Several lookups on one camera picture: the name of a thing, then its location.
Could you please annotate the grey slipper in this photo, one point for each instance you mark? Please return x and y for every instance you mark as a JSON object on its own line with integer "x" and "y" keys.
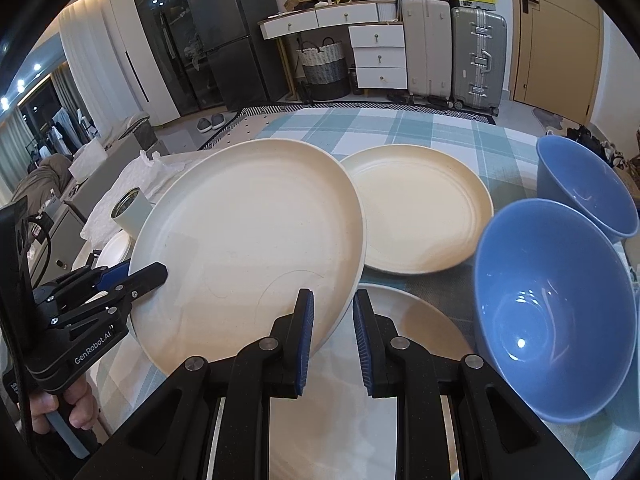
{"x": 204, "y": 126}
{"x": 218, "y": 120}

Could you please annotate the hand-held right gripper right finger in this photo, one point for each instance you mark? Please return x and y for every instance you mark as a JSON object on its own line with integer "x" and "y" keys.
{"x": 362, "y": 345}

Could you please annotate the small white plate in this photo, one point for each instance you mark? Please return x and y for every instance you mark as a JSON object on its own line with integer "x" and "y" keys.
{"x": 114, "y": 252}

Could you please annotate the large blue bowl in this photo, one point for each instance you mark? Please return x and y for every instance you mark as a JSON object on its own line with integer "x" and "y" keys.
{"x": 550, "y": 300}

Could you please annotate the dotted beige table cover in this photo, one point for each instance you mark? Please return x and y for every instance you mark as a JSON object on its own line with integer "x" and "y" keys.
{"x": 250, "y": 127}

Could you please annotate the white curtain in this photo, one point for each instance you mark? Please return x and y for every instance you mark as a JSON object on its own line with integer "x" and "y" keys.
{"x": 85, "y": 70}

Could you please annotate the green checked tablecloth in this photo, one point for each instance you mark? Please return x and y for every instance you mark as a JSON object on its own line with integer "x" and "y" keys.
{"x": 430, "y": 130}

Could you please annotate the medium cream plate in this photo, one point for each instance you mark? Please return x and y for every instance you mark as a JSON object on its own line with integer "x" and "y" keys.
{"x": 420, "y": 210}

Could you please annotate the small cardboard box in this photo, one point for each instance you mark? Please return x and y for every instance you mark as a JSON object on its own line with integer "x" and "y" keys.
{"x": 302, "y": 1}

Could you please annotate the grey door mat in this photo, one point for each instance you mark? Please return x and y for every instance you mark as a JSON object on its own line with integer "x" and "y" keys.
{"x": 547, "y": 119}

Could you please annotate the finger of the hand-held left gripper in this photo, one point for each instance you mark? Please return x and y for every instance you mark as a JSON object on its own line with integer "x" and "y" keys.
{"x": 114, "y": 276}
{"x": 145, "y": 280}

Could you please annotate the beige suitcase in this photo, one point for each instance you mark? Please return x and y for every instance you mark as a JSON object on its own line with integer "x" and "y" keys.
{"x": 427, "y": 50}

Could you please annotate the white round plate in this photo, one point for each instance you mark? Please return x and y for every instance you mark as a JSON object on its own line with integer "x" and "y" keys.
{"x": 330, "y": 435}

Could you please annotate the dark grey fridge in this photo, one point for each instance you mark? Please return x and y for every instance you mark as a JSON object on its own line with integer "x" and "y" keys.
{"x": 230, "y": 35}

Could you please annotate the pale green mug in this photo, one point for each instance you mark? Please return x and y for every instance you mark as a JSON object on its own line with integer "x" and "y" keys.
{"x": 131, "y": 220}

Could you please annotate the dark glass cabinet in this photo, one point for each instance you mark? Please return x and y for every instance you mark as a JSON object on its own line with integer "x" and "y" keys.
{"x": 160, "y": 35}

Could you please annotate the wooden door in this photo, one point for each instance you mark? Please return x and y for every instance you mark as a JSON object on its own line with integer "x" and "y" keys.
{"x": 555, "y": 35}

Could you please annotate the white plastic bag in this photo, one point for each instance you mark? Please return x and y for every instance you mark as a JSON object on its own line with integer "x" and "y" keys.
{"x": 150, "y": 175}

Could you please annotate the silver suitcase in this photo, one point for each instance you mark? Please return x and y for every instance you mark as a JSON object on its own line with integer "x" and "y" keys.
{"x": 477, "y": 60}

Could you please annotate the wooden bowl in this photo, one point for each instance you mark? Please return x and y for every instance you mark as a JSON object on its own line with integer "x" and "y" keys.
{"x": 240, "y": 240}

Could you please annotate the small light blue bowl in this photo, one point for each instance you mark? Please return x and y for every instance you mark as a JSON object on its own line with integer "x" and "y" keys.
{"x": 585, "y": 185}

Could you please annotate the woven laundry basket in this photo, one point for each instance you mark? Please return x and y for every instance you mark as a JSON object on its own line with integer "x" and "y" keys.
{"x": 325, "y": 70}

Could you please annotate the scattered loose shoes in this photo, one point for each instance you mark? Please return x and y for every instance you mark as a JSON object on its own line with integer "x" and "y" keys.
{"x": 600, "y": 150}

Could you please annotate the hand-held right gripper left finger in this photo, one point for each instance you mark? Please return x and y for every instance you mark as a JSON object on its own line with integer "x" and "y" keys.
{"x": 304, "y": 345}

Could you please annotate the person's left hand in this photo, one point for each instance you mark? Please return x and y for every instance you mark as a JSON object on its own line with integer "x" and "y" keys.
{"x": 80, "y": 407}

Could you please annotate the white dressing table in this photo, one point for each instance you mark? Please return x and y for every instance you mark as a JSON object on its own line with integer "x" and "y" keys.
{"x": 377, "y": 55}

